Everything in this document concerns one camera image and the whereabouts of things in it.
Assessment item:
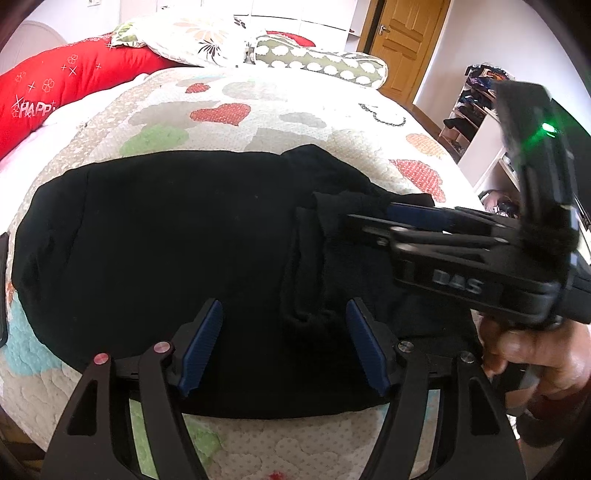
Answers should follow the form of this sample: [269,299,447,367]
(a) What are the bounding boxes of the red long pillow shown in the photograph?
[0,35,179,157]

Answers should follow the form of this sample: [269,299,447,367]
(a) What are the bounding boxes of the small red pillow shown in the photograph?
[266,30,315,47]

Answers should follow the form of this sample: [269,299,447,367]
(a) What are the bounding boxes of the white open shelf unit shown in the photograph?
[439,63,519,218]

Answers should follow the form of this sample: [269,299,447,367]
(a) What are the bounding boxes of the white bed sheet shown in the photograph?
[0,74,148,233]

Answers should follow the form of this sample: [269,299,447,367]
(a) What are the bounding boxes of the green white dotted pillow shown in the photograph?
[253,35,389,89]

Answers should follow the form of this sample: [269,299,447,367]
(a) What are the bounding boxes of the black pants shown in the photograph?
[11,145,472,419]

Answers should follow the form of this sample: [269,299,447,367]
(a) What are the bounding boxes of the wooden door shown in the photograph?
[358,0,451,108]

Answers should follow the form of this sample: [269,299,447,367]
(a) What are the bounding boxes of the right forearm grey sleeve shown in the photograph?
[505,367,590,448]

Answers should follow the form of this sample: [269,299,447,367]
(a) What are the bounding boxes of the right hand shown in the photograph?
[479,317,590,399]

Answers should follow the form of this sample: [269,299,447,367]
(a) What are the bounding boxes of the curved bed headboard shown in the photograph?
[0,20,66,74]

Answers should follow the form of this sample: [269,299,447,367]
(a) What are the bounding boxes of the patchwork heart quilt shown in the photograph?
[6,67,480,479]

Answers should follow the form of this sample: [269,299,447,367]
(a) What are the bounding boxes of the white floral pillow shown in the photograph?
[110,17,256,68]

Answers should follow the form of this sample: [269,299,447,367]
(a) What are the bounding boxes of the black tracker camera box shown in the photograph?
[494,81,579,256]

